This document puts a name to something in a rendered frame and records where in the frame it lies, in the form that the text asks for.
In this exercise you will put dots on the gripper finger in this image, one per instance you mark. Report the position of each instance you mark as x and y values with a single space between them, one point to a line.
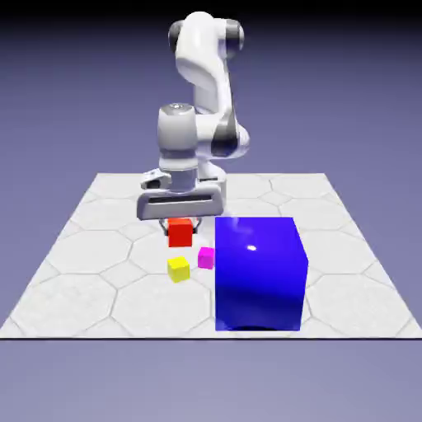
195 225
163 226

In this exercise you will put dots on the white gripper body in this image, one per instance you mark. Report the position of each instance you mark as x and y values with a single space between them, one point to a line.
179 206

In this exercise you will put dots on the small red cube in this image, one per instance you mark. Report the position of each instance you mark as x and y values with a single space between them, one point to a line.
180 232

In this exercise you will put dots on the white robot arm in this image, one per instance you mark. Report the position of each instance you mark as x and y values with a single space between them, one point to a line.
211 99

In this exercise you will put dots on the small magenta cube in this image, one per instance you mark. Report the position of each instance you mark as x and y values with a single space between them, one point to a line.
206 257

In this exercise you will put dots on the small yellow cube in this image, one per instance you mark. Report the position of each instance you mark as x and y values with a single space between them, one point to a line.
178 269

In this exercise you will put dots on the large blue box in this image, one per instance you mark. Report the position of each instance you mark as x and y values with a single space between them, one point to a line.
260 273

